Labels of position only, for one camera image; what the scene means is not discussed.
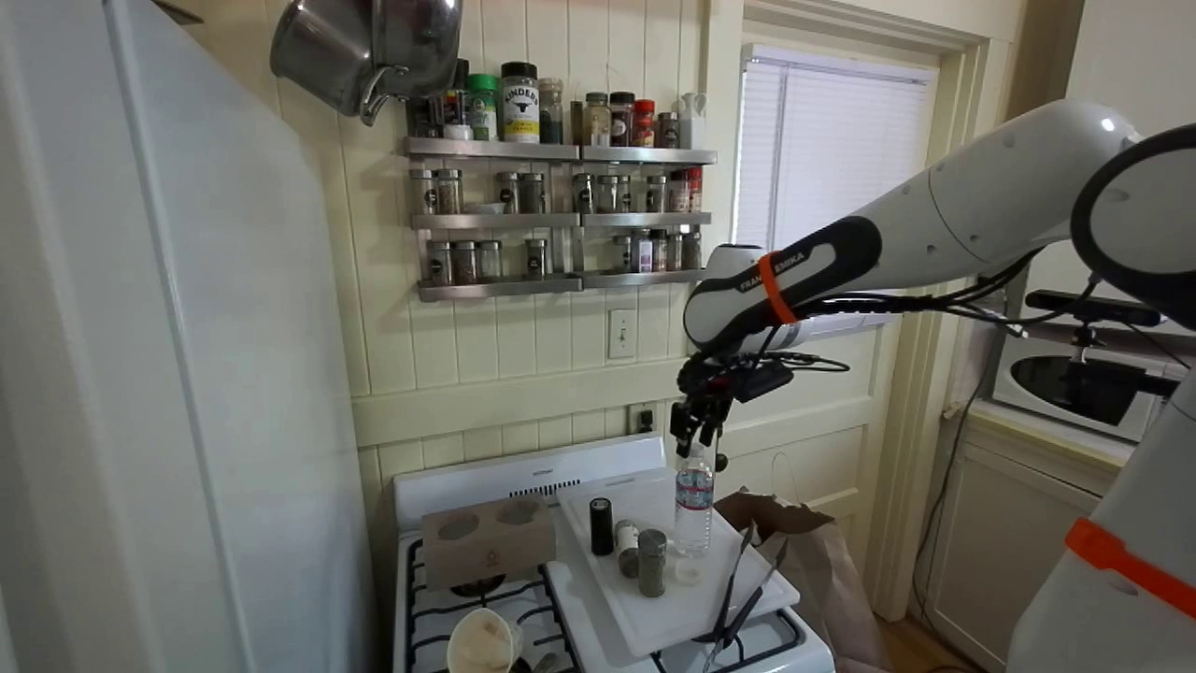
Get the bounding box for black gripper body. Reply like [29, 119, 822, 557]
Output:
[675, 355, 767, 428]

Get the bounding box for clear plastic water bottle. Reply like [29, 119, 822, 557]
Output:
[675, 445, 721, 587]

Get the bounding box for black cylinder shaker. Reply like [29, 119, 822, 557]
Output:
[589, 495, 617, 561]

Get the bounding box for small white labelled shaker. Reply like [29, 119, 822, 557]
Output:
[612, 521, 643, 580]

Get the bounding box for grey cylinder shaker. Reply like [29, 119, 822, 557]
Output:
[635, 527, 668, 603]

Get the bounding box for black tongs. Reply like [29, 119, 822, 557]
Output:
[703, 521, 793, 673]

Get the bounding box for white cutting board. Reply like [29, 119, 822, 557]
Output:
[553, 469, 804, 662]

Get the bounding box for brown paper bag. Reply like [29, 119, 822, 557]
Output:
[714, 486, 891, 673]

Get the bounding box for white gas stove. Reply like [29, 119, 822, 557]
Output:
[391, 432, 838, 673]

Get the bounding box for metal spice rack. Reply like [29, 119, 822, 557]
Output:
[402, 136, 717, 306]

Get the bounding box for white window blind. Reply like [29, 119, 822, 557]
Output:
[726, 44, 939, 352]

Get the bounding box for white bowl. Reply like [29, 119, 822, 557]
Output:
[445, 605, 524, 673]

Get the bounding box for cream kitchen cabinet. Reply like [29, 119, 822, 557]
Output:
[911, 403, 1132, 673]

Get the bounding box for large white-label spice jar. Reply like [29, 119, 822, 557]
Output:
[498, 61, 548, 145]

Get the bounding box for green-lid spice jar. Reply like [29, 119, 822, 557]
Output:
[464, 70, 500, 144]

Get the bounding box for white microwave oven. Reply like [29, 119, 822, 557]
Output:
[986, 291, 1196, 448]

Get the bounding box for dark spice jar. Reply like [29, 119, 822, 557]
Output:
[409, 89, 449, 144]

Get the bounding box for hanging steel pan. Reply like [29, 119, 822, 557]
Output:
[367, 0, 467, 102]

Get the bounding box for hanging steel pot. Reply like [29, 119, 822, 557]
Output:
[267, 0, 394, 126]

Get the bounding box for white refrigerator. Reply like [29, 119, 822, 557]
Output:
[0, 0, 378, 673]

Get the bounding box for cream light switch plate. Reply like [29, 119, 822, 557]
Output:
[606, 306, 640, 364]

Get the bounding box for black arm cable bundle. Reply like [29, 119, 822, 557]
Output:
[772, 256, 1076, 379]

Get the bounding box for black camera bar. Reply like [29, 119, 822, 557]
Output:
[1022, 289, 1168, 331]

